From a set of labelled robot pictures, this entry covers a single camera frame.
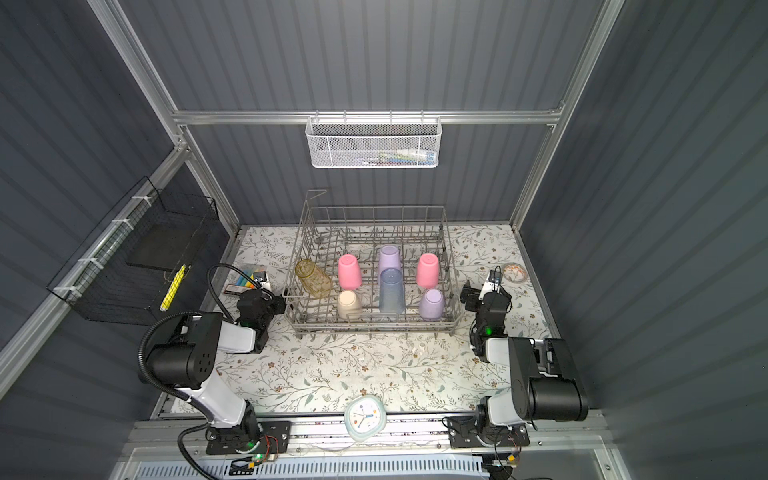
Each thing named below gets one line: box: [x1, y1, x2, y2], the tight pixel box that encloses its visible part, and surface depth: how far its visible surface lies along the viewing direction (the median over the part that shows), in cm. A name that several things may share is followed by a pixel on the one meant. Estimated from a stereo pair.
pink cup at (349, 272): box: [338, 254, 362, 290], surface depth 94 cm
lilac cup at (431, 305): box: [419, 288, 445, 321], surface depth 86 cm
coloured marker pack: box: [224, 265, 266, 294], surface depth 104 cm
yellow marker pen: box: [159, 264, 187, 311], surface depth 71 cm
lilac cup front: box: [378, 245, 402, 279], surface depth 93 cm
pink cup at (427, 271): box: [416, 252, 439, 289], surface depth 95 cm
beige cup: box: [338, 290, 361, 320], surface depth 86 cm
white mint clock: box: [345, 395, 387, 442], surface depth 75 cm
